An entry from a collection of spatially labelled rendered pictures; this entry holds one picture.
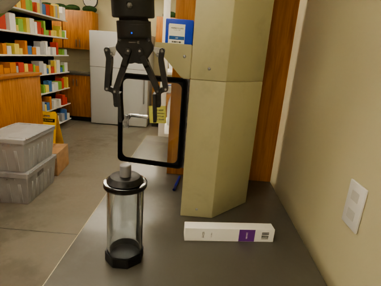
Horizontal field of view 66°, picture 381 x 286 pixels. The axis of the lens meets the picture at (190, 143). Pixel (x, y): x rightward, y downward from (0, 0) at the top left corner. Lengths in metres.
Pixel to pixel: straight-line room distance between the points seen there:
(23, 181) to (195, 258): 2.46
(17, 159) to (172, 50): 2.38
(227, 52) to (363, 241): 0.60
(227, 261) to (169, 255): 0.16
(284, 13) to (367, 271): 0.96
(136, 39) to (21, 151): 2.45
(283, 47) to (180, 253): 0.90
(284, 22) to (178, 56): 0.56
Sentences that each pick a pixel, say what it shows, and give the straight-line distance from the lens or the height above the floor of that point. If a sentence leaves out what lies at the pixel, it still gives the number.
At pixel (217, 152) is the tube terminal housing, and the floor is 1.18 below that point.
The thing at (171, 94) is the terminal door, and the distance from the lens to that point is 1.25.
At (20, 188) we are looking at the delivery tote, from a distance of 3.20.
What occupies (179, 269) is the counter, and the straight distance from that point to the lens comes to 0.84.
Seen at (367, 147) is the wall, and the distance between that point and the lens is 0.80.
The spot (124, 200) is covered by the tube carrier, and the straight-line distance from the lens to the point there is 0.73.
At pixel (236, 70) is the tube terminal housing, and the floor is 1.45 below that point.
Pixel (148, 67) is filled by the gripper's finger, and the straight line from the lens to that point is 0.70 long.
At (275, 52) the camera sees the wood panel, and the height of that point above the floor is 1.52.
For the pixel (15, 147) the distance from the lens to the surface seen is 3.05.
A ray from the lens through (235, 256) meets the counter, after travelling 0.91.
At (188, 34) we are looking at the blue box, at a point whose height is 1.55.
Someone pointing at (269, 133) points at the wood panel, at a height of 1.17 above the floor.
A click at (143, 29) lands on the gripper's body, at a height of 1.52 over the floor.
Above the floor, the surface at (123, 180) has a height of 1.18.
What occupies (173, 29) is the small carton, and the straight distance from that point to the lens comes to 0.98.
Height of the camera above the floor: 1.48
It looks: 17 degrees down
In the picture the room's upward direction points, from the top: 4 degrees clockwise
